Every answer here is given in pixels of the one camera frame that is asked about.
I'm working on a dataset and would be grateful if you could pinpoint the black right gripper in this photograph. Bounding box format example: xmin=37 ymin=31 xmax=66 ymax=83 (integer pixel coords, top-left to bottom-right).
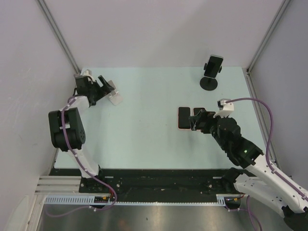
xmin=189 ymin=109 xmax=229 ymax=151

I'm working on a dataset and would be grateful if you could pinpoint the pink-cased phone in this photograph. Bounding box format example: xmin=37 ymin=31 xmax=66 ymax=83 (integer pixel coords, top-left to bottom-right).
xmin=178 ymin=107 xmax=191 ymax=130
xmin=192 ymin=108 xmax=205 ymax=130

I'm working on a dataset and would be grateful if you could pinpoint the white phone stand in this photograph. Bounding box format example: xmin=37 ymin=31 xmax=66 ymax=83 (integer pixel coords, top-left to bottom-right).
xmin=107 ymin=80 xmax=123 ymax=106

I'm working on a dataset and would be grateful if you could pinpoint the black round-base phone stand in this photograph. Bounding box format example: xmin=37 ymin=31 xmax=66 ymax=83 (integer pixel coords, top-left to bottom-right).
xmin=199 ymin=76 xmax=218 ymax=91

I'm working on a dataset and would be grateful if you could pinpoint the white-cased phone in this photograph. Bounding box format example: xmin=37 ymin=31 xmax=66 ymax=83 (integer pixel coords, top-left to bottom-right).
xmin=204 ymin=55 xmax=223 ymax=78

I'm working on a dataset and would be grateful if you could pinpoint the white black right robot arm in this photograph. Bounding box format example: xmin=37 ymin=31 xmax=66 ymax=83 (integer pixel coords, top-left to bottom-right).
xmin=189 ymin=110 xmax=308 ymax=231

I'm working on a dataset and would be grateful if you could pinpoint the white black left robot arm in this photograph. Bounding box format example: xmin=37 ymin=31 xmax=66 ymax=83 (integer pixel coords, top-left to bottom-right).
xmin=48 ymin=73 xmax=115 ymax=193

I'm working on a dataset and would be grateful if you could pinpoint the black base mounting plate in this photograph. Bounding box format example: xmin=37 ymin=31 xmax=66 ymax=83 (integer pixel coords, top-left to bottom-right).
xmin=49 ymin=168 xmax=241 ymax=204

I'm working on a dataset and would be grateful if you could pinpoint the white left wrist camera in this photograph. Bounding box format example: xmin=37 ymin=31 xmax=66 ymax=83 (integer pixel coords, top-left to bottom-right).
xmin=74 ymin=69 xmax=93 ymax=78

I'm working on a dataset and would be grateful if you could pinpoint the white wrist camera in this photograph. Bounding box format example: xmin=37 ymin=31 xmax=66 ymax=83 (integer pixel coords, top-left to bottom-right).
xmin=213 ymin=99 xmax=234 ymax=118
xmin=74 ymin=69 xmax=93 ymax=78

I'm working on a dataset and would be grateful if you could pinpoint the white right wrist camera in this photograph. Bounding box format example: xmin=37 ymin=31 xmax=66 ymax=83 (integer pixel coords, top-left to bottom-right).
xmin=213 ymin=99 xmax=234 ymax=118

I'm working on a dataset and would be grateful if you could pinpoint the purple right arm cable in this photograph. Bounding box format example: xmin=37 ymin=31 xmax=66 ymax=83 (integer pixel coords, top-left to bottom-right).
xmin=225 ymin=97 xmax=308 ymax=231

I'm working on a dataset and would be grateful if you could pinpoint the white slotted cable duct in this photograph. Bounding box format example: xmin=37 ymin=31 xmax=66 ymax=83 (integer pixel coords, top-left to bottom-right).
xmin=44 ymin=194 xmax=228 ymax=207

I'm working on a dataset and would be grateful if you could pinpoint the aluminium frame rail left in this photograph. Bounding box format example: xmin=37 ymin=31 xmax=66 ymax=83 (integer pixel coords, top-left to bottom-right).
xmin=35 ymin=0 xmax=80 ymax=74

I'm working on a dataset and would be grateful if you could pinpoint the aluminium frame rail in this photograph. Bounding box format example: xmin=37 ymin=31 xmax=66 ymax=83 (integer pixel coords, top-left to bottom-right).
xmin=35 ymin=0 xmax=80 ymax=74
xmin=245 ymin=0 xmax=293 ymax=75

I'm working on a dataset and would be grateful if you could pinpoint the aluminium frame rail right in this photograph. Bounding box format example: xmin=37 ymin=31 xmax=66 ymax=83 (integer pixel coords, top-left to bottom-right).
xmin=245 ymin=0 xmax=293 ymax=75

